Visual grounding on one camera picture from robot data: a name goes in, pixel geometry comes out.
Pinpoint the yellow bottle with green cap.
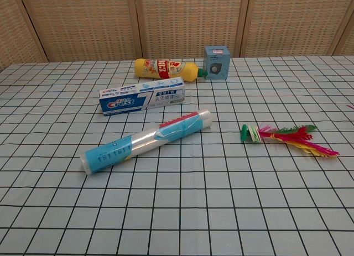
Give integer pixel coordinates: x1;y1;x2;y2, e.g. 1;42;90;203
134;58;208;83

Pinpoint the colourful feather shuttlecock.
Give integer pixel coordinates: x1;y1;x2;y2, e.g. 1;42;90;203
240;123;340;159

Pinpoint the woven folding screen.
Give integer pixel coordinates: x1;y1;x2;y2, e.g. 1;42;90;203
0;0;354;71

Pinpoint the clear plastic wrap roll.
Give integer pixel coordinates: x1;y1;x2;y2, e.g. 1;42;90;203
80;108;214;176

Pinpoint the blue white toothpaste box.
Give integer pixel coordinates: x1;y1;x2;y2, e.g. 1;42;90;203
99;76;186;117

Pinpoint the checkered light blue tablecloth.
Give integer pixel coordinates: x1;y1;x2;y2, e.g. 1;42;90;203
0;55;354;256

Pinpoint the small light blue box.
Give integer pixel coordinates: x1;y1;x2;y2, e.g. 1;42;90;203
203;45;231;81

